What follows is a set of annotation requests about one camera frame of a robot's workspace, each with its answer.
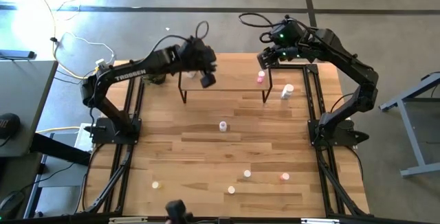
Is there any black computer mouse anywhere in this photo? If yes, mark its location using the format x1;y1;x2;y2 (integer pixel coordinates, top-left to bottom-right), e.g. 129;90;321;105
0;191;25;220

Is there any black rounded desk object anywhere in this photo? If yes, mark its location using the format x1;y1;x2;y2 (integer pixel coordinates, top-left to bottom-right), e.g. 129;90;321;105
0;113;21;139

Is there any grey-blue metal table frame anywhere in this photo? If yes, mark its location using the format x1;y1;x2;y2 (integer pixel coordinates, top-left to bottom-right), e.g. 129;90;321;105
379;71;440;179

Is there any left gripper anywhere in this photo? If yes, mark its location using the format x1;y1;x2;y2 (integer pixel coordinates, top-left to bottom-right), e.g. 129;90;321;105
178;36;218;89

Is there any grey desk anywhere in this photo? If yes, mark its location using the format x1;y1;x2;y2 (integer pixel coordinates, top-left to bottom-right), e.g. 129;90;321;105
0;60;58;158

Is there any dark flat tablet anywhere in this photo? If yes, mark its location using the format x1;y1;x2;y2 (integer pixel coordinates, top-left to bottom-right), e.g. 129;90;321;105
0;49;36;60

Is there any black desk leg bar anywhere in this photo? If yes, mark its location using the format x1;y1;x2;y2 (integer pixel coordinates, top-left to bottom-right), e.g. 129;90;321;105
30;133;92;166

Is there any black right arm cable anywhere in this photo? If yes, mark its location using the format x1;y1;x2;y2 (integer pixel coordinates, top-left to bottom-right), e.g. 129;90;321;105
238;12;287;45

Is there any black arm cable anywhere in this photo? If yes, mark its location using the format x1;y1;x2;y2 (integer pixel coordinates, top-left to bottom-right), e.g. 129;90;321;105
238;12;287;45
151;20;210;57

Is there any small green bushy object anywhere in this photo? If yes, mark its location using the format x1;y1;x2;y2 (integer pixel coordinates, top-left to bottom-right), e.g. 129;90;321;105
142;74;166;86

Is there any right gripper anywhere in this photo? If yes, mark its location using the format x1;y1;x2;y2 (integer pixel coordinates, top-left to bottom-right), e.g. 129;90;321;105
257;44;303;70

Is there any black aluminium table frame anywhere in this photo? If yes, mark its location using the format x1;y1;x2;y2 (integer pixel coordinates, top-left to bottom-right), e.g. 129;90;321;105
78;60;372;224

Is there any white box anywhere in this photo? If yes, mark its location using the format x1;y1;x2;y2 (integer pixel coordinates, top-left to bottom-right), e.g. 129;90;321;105
74;123;96;153

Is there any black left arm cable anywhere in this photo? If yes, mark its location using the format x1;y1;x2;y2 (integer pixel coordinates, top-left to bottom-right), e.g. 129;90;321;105
151;20;210;57

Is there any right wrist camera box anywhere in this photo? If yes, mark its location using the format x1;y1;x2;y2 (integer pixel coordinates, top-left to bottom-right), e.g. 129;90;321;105
271;20;304;45

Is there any silver metal bracket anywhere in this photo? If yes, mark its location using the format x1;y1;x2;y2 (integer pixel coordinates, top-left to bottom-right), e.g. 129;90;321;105
109;216;149;224
300;218;340;224

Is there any yellow floor cable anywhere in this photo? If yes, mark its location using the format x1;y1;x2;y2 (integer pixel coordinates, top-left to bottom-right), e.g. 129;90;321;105
25;0;104;80

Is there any wooden shelf black metal frame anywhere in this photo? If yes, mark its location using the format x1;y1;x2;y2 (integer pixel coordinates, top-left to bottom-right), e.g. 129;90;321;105
177;52;274;104

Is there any white floor cable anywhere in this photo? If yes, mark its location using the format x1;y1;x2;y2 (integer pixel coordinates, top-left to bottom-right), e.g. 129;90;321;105
56;31;116;67

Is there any large white bottle blue label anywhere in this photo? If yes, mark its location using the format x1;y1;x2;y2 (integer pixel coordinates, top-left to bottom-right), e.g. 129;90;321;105
280;83;295;100

